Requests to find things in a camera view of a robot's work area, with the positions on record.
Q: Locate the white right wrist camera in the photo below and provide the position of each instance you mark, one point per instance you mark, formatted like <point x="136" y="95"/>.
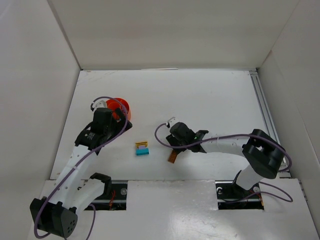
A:
<point x="171" y="122"/>

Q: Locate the aluminium rail right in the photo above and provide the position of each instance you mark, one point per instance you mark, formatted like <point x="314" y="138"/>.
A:
<point x="264" y="108"/>

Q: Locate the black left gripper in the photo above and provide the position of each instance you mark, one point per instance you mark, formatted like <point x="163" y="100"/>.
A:
<point x="122" y="121"/>

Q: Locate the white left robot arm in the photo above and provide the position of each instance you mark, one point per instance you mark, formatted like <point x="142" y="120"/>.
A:
<point x="57" y="213"/>

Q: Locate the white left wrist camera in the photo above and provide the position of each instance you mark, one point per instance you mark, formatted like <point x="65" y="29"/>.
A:
<point x="98" y="104"/>

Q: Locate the orange round divided container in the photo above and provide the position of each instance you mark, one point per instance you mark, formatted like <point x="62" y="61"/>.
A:
<point x="119" y="103"/>

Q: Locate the long teal lego brick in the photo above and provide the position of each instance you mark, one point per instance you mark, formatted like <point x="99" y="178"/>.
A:
<point x="142" y="151"/>

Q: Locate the brown lego plate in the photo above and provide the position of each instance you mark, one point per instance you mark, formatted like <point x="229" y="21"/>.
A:
<point x="172" y="157"/>

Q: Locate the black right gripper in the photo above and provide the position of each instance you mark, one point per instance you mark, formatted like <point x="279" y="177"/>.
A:
<point x="173" y="144"/>

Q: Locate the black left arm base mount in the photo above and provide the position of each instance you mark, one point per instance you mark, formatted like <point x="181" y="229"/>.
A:
<point x="114" y="196"/>

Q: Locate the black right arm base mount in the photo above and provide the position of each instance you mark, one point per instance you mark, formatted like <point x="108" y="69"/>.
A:
<point x="233" y="197"/>

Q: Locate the yellow black striped lego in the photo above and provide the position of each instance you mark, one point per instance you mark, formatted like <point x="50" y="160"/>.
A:
<point x="141" y="144"/>

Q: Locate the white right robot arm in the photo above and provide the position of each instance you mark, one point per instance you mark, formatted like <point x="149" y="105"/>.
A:
<point x="263" y="154"/>

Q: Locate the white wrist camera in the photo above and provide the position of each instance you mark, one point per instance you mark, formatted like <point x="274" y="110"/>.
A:
<point x="171" y="122"/>
<point x="98" y="104"/>

